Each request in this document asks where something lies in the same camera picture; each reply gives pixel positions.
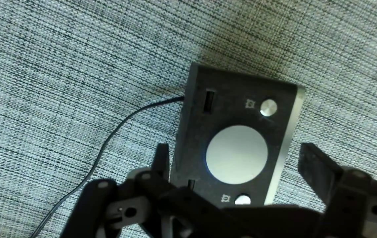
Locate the thin black speaker cable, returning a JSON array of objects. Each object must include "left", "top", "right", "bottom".
[{"left": 28, "top": 95, "right": 187, "bottom": 238}]

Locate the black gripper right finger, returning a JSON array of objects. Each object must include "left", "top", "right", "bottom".
[{"left": 298, "top": 143, "right": 344, "bottom": 205}]

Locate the grey woven placemat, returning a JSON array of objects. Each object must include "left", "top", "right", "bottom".
[{"left": 0, "top": 0, "right": 377, "bottom": 238}]

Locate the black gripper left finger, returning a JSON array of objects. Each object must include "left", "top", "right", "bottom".
[{"left": 151, "top": 143, "right": 170, "bottom": 180}]

